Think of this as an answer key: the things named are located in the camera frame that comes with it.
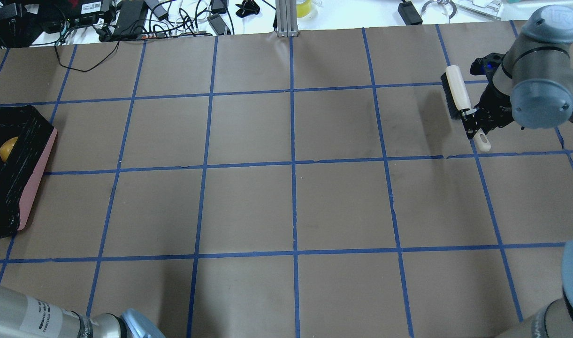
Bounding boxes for yellow tape roll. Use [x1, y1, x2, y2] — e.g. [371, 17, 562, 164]
[296, 0, 313, 18]

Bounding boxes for bin with black bag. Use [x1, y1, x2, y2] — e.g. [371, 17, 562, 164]
[0, 105, 57, 239]

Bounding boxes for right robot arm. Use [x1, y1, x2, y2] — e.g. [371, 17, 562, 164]
[441, 5, 573, 139]

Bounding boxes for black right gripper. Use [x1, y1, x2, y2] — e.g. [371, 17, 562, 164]
[461, 84, 514, 140]

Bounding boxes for orange yellow potato lump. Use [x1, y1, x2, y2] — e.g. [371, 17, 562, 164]
[0, 137, 19, 163]

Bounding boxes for aluminium frame post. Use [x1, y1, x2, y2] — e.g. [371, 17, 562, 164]
[275, 0, 299, 37]

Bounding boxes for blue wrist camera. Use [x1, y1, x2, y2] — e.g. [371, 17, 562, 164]
[469, 52, 504, 76]

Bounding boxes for black power brick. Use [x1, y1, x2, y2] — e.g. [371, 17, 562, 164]
[112, 0, 146, 40]

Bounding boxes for white hand brush black bristles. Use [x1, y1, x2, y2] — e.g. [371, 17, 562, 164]
[441, 65, 491, 153]

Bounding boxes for black power adapter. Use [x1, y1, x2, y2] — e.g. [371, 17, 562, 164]
[397, 0, 423, 26]

